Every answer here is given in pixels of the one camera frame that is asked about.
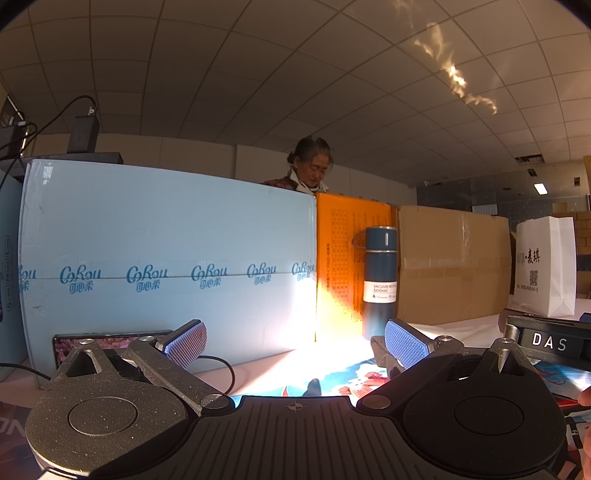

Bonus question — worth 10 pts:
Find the black power adapter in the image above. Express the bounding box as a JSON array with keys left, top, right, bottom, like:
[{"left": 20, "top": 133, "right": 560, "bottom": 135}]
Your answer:
[
  {"left": 0, "top": 124, "right": 27, "bottom": 158},
  {"left": 67, "top": 107, "right": 100, "bottom": 154}
]

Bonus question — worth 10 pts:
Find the large light blue cardboard box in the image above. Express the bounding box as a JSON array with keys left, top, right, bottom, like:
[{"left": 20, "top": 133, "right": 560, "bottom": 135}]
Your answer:
[{"left": 18, "top": 159, "right": 319, "bottom": 386}]

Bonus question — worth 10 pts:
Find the phone with pink screen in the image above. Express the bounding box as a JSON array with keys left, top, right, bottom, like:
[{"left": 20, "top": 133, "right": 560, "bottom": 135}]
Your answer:
[{"left": 52, "top": 329, "right": 175, "bottom": 371}]

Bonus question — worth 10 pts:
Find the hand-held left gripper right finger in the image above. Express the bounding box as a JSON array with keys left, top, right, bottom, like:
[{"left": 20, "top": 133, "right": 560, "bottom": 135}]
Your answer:
[{"left": 355, "top": 318, "right": 548, "bottom": 411}]

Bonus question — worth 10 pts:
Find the dark red printed mat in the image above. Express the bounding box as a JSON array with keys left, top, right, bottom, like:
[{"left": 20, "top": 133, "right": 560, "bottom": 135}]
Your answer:
[{"left": 0, "top": 401, "right": 37, "bottom": 446}]

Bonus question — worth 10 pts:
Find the dark shelf board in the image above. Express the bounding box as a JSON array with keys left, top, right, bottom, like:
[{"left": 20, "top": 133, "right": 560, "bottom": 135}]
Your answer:
[{"left": 0, "top": 151, "right": 124, "bottom": 182}]

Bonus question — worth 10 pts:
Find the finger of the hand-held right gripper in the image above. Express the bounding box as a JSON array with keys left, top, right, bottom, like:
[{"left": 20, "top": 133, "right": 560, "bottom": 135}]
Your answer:
[{"left": 372, "top": 337, "right": 402, "bottom": 379}]

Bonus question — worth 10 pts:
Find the blue vacuum bottle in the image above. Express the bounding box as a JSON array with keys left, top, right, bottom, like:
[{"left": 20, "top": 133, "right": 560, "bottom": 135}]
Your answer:
[{"left": 352, "top": 226, "right": 399, "bottom": 341}]

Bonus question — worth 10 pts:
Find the colourful printed mat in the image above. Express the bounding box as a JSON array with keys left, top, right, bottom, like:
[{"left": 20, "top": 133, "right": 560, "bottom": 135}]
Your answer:
[{"left": 231, "top": 354, "right": 591, "bottom": 480}]

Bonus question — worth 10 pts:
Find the white paper bag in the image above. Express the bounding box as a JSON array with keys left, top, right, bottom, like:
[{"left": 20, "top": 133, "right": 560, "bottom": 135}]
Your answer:
[{"left": 508, "top": 216, "right": 578, "bottom": 318}]

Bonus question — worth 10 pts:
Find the brown cardboard box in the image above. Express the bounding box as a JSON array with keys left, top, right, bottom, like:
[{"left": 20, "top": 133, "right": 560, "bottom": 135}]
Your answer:
[{"left": 396, "top": 205, "right": 517, "bottom": 326}]

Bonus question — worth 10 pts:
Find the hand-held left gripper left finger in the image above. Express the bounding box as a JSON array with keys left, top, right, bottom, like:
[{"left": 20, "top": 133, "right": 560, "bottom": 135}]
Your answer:
[{"left": 48, "top": 319, "right": 236, "bottom": 416}]

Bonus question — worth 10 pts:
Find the black cable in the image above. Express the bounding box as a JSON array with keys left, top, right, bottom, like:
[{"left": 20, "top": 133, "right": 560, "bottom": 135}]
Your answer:
[
  {"left": 25, "top": 95, "right": 98, "bottom": 139},
  {"left": 198, "top": 354, "right": 235, "bottom": 396}
]

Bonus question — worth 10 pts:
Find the orange cardboard box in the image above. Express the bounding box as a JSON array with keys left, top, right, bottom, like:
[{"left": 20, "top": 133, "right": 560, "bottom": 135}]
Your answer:
[{"left": 315, "top": 192, "right": 393, "bottom": 343}]

